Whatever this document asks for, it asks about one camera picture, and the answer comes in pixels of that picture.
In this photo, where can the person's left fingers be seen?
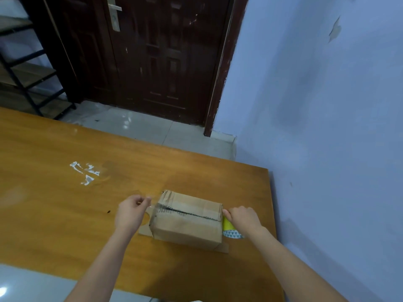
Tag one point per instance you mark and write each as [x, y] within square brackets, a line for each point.
[143, 199]

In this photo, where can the person's right forearm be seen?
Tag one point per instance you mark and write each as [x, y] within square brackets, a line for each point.
[289, 270]

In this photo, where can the yellow patterned tape roll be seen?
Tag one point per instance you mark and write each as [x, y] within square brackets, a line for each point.
[229, 231]

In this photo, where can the black metal shelf rack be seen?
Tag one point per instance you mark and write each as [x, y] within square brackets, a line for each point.
[28, 72]

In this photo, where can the person's left hand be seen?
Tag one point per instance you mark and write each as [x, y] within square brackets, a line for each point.
[129, 215]

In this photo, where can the person's left forearm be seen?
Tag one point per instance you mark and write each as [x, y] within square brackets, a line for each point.
[100, 267]

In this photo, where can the person's right hand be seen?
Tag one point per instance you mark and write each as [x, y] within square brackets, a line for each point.
[245, 220]

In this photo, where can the dark brown wooden door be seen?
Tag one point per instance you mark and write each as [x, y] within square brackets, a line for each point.
[167, 56]

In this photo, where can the person's right fingers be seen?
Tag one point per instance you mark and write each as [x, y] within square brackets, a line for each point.
[231, 214]

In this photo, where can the flat cardboard sheet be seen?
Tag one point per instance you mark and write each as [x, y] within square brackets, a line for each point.
[145, 231]

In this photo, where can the brown cardboard box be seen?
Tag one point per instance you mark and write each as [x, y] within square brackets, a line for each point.
[185, 221]

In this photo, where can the white tape residue scraps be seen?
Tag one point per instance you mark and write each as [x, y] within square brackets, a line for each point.
[86, 172]

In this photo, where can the dark brown door frame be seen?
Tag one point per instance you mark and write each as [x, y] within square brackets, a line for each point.
[222, 69]

